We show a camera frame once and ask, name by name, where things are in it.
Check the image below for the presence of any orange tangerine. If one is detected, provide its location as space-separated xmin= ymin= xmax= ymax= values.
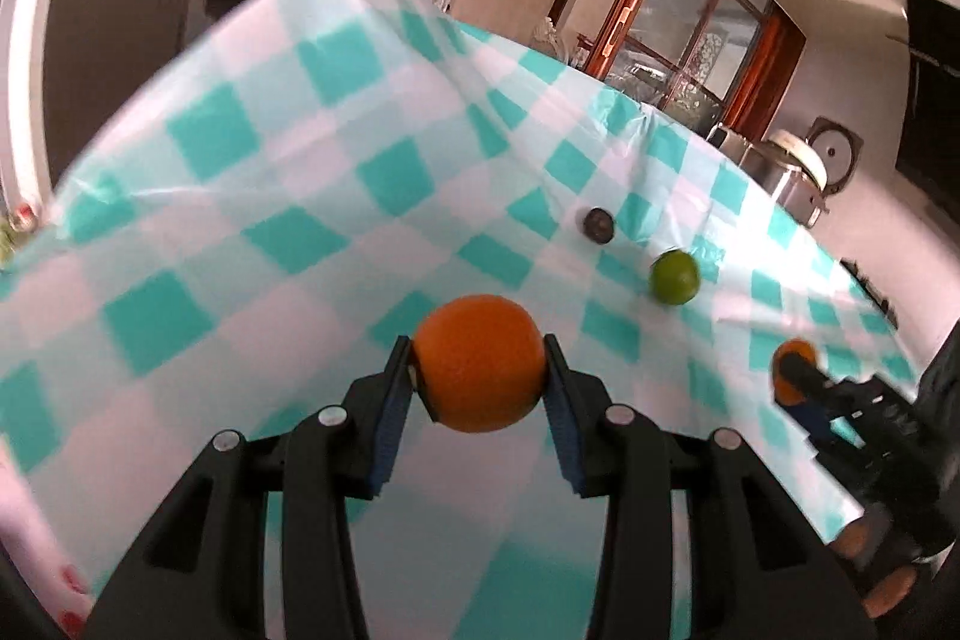
xmin=771 ymin=338 xmax=818 ymax=408
xmin=413 ymin=294 xmax=547 ymax=434

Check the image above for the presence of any green tomato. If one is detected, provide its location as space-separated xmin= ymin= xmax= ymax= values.
xmin=649 ymin=248 xmax=701 ymax=307

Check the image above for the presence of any dark passion fruit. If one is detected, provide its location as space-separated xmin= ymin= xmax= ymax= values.
xmin=581 ymin=208 xmax=615 ymax=245

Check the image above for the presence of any person right hand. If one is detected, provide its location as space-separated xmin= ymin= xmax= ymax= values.
xmin=827 ymin=503 xmax=932 ymax=622

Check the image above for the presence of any steel pot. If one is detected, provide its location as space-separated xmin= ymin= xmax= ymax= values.
xmin=736 ymin=140 xmax=827 ymax=229

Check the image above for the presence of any white rice cooker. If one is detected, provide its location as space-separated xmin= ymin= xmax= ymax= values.
xmin=766 ymin=117 xmax=864 ymax=197

